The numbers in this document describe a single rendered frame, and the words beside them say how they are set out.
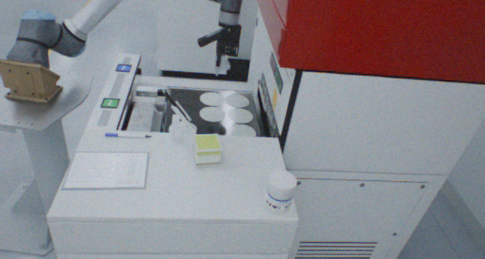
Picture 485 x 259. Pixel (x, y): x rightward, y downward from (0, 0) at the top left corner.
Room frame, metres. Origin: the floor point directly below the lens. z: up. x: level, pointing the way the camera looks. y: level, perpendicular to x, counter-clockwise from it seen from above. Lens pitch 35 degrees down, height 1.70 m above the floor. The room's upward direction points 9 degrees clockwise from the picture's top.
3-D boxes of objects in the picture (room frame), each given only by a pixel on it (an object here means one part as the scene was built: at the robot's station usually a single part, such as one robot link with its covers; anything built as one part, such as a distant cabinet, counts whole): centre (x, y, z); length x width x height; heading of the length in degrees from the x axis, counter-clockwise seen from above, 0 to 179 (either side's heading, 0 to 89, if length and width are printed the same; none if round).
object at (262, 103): (1.20, -0.09, 0.89); 0.44 x 0.02 x 0.10; 10
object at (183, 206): (0.75, 0.15, 0.89); 0.62 x 0.35 x 0.14; 100
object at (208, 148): (0.82, 0.09, 1.00); 0.07 x 0.07 x 0.07; 19
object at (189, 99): (1.15, 0.12, 0.90); 0.34 x 0.34 x 0.01; 10
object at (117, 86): (1.16, 0.49, 0.89); 0.55 x 0.09 x 0.14; 10
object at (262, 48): (1.38, -0.07, 1.02); 0.82 x 0.03 x 0.40; 10
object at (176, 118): (0.89, 0.19, 1.03); 0.06 x 0.04 x 0.13; 100
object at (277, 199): (0.68, -0.12, 1.01); 0.07 x 0.07 x 0.10
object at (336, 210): (1.44, -0.41, 0.41); 0.82 x 0.71 x 0.82; 10
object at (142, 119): (1.09, 0.38, 0.87); 0.36 x 0.08 x 0.03; 10
